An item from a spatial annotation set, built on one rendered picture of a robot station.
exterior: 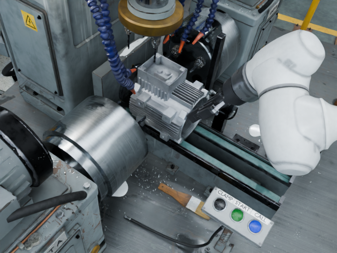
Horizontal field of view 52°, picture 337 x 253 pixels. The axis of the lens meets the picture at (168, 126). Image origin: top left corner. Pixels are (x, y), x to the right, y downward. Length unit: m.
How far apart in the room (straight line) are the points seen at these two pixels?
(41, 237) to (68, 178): 0.14
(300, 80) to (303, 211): 0.66
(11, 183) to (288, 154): 0.50
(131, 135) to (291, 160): 0.43
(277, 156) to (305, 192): 0.67
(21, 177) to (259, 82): 0.50
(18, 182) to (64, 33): 0.51
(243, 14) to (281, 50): 0.66
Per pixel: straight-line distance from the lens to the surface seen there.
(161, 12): 0.94
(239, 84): 0.83
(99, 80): 1.07
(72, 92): 1.19
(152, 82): 1.08
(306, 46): 0.74
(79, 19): 1.09
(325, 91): 1.76
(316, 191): 1.38
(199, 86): 1.15
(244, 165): 1.22
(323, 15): 4.05
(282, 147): 0.68
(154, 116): 1.10
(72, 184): 0.82
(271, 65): 0.75
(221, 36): 1.08
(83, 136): 0.88
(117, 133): 0.91
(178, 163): 1.23
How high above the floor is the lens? 1.86
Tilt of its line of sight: 50 degrees down
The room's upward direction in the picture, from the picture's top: 8 degrees clockwise
